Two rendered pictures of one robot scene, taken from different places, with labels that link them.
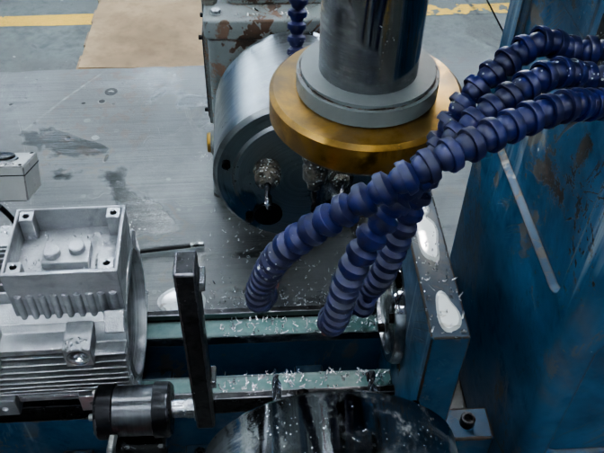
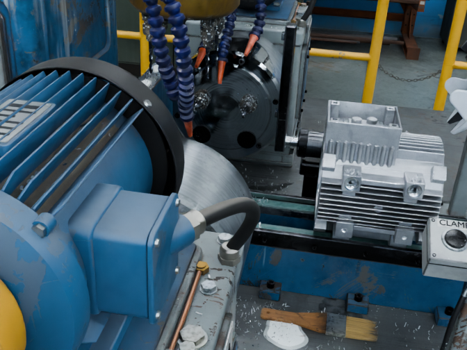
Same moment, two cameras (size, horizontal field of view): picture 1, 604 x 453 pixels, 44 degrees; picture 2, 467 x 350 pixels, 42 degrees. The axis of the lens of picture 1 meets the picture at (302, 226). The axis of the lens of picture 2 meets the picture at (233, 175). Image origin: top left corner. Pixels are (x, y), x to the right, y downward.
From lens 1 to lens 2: 157 cm
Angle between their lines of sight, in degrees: 105
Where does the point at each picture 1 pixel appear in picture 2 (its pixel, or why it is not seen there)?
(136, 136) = not seen: outside the picture
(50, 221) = (379, 135)
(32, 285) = (378, 113)
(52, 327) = not seen: hidden behind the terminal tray
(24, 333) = not seen: hidden behind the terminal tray
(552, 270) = (101, 51)
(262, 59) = (190, 185)
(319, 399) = (236, 50)
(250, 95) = (215, 168)
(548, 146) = (79, 16)
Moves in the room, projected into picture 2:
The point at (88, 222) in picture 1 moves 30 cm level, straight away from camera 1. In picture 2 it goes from (352, 135) to (427, 239)
